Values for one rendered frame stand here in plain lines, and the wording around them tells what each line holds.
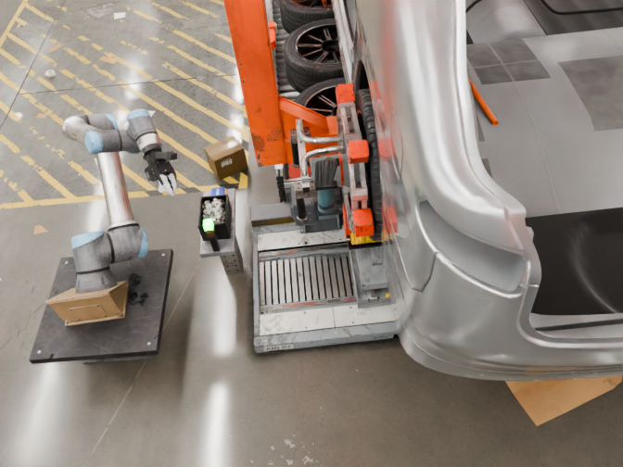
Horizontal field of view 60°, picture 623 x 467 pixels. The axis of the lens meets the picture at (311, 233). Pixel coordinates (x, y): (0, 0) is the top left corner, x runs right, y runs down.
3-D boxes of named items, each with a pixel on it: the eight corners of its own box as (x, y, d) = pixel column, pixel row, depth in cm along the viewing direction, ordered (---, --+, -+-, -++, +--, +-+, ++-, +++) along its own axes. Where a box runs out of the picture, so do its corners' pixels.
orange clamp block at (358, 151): (368, 162, 209) (370, 157, 200) (348, 164, 209) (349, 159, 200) (365, 145, 209) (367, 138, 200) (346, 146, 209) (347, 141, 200)
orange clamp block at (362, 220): (370, 219, 221) (374, 235, 216) (351, 220, 222) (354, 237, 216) (371, 207, 216) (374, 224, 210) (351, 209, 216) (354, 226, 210)
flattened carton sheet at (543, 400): (633, 378, 254) (636, 375, 251) (535, 427, 243) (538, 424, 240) (589, 327, 272) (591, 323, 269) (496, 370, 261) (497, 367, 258)
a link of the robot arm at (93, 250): (73, 271, 261) (66, 234, 260) (109, 263, 270) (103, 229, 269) (79, 272, 248) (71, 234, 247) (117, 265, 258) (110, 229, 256)
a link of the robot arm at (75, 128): (55, 115, 262) (88, 129, 209) (82, 113, 269) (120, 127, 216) (58, 138, 266) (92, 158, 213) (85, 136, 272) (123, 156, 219)
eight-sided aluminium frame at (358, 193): (367, 254, 240) (368, 164, 198) (352, 256, 240) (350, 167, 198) (351, 170, 274) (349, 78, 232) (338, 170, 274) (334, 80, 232)
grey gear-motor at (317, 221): (368, 237, 309) (369, 195, 282) (296, 245, 309) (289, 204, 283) (363, 214, 321) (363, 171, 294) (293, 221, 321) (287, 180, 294)
